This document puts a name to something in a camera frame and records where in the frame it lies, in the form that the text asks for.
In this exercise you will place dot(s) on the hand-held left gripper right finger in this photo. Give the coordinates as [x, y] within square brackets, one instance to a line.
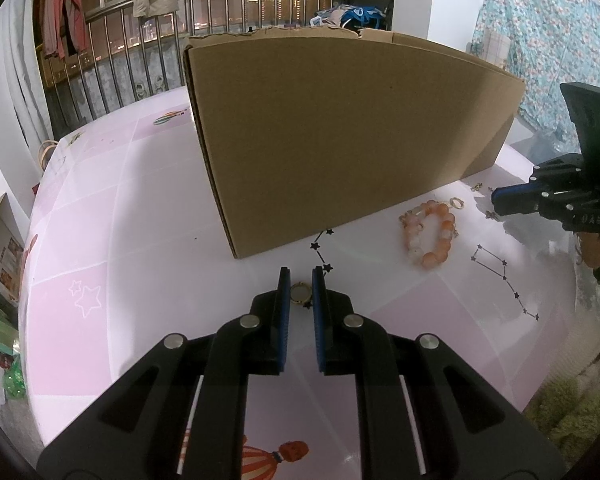
[318, 320]

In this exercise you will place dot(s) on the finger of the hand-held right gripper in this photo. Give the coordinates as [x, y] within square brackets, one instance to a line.
[522, 191]
[520, 206]

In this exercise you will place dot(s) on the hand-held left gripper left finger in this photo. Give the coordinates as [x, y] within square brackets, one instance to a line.
[283, 320]

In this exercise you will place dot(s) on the large brown cardboard box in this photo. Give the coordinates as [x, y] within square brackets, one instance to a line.
[330, 135]

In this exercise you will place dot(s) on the person's right hand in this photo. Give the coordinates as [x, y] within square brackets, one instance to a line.
[595, 250]

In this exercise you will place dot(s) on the blue floral cloth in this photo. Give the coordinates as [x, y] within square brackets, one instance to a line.
[540, 35]

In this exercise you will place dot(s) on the pink balloon print tablecloth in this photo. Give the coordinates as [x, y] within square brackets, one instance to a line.
[130, 260]

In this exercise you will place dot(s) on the white fleece garment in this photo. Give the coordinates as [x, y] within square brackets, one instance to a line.
[565, 410]

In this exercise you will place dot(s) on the blue bag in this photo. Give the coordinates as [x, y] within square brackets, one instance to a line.
[360, 15]

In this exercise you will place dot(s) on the pink cloth pile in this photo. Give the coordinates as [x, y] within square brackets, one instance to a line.
[325, 21]

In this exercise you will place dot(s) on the green plastic bottle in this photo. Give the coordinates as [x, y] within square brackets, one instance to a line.
[15, 382]

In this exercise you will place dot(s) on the printed cardboard box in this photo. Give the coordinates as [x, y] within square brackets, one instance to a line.
[0, 255]

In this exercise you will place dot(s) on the red gift bag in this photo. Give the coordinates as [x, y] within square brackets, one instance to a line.
[42, 150]

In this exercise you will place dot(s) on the white curtain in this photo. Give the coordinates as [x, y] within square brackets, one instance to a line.
[25, 70]

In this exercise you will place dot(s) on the pink hanging garment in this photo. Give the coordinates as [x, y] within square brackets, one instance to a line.
[62, 5]

